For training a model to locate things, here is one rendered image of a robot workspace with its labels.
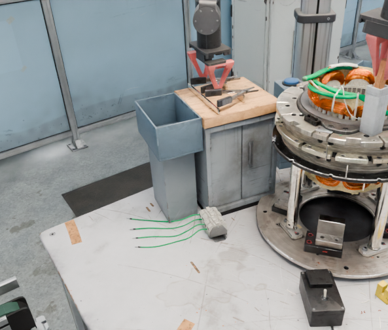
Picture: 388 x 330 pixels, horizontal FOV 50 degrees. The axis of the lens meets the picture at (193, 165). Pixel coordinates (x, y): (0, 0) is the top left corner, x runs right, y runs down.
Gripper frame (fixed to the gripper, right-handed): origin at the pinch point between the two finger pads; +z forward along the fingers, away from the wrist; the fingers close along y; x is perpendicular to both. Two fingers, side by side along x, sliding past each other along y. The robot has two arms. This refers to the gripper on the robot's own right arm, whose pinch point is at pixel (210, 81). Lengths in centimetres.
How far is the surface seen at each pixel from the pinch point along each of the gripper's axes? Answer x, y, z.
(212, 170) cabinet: -6.3, 13.1, 16.7
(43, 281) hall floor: -59, -67, 109
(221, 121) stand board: -4.2, 13.9, 3.6
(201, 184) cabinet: -8.0, 9.3, 22.8
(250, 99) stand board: 5.9, 9.3, 2.4
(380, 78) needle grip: 13.1, 39.7, -11.6
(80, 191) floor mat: -29, -130, 110
